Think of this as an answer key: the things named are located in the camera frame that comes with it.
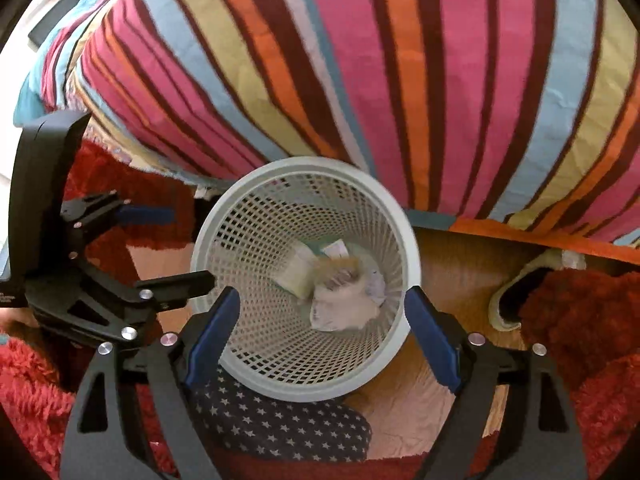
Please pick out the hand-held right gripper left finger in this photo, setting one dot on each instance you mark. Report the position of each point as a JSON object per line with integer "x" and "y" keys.
{"x": 216, "y": 330}

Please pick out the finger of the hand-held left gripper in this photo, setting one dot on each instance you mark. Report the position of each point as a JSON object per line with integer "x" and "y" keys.
{"x": 147, "y": 215}
{"x": 170, "y": 285}

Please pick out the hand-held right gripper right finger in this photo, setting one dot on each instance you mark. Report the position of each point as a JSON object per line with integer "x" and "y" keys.
{"x": 429, "y": 340}

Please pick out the white paper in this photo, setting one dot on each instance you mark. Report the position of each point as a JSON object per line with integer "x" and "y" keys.
{"x": 347, "y": 305}

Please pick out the cream carton box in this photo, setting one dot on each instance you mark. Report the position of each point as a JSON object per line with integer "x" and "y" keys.
{"x": 297, "y": 274}

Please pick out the pale grey plastic mesh basket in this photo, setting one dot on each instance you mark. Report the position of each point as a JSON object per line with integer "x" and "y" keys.
{"x": 260, "y": 220}

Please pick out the white and teal packet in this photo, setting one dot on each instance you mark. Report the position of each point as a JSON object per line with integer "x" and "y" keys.
{"x": 334, "y": 248}

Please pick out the cream and black slipper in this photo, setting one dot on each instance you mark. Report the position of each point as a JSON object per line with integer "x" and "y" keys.
{"x": 505, "y": 300}

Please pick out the navy star-print slipper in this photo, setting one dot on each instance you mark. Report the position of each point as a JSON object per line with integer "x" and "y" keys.
{"x": 280, "y": 420}

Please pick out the red shaggy rug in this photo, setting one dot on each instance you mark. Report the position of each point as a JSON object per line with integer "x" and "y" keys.
{"x": 30, "y": 400}

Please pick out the striped multicolour bedspread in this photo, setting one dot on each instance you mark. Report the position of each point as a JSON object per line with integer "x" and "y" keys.
{"x": 350, "y": 70}

